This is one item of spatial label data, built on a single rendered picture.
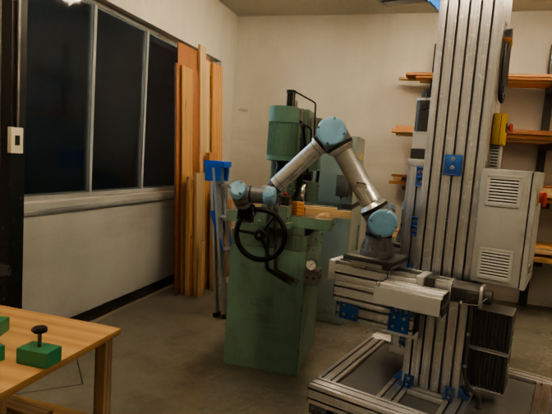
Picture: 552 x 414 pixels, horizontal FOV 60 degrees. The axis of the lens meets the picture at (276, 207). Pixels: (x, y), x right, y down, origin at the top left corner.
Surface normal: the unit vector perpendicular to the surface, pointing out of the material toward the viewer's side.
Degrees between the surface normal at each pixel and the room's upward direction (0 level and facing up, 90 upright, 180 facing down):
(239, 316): 90
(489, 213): 90
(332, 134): 84
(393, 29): 90
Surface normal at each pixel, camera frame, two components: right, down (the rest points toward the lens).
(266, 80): -0.30, 0.07
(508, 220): -0.53, 0.05
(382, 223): -0.09, 0.21
